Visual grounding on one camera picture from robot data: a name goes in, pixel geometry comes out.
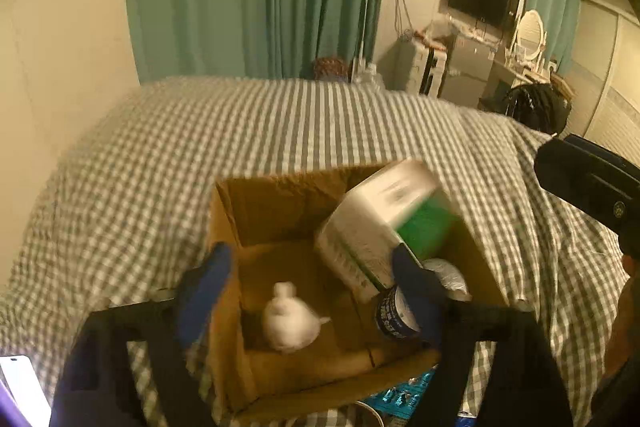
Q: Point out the white sliding wardrobe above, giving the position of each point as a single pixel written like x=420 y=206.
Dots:
x=607 y=72

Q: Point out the grey checkered bed blanket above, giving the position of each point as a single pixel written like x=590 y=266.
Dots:
x=200 y=132

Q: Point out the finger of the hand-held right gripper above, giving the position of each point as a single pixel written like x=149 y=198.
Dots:
x=585 y=179

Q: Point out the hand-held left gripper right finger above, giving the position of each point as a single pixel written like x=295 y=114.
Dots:
x=419 y=294

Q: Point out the blue printed packet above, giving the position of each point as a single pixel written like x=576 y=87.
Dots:
x=400 y=397

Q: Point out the brown wicker basket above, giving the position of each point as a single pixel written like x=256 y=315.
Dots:
x=330 y=69

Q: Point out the silver foil packet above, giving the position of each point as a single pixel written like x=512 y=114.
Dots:
x=447 y=274

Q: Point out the white tablet device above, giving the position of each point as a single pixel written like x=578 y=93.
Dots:
x=20 y=389

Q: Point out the black backpack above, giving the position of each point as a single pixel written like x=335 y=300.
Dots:
x=540 y=107

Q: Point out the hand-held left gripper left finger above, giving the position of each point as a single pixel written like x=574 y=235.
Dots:
x=202 y=294

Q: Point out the person's right hand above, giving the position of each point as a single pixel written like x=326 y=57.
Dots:
x=626 y=317

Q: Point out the brown cardboard box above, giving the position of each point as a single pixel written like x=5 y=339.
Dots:
x=280 y=222

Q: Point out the oval white vanity mirror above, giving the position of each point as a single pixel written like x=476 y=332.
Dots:
x=530 y=34

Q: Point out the silver small refrigerator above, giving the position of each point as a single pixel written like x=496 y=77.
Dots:
x=467 y=67

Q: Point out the white vanity table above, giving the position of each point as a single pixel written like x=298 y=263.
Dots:
x=510 y=74

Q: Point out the white drawer cabinet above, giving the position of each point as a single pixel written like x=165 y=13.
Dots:
x=412 y=67

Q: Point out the white round cup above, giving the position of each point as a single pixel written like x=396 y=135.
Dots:
x=370 y=414

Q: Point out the white plush toy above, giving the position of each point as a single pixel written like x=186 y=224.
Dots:
x=290 y=322

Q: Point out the white and green carton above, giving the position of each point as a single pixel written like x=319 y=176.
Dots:
x=365 y=222

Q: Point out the blue label can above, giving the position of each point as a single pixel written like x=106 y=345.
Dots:
x=392 y=314

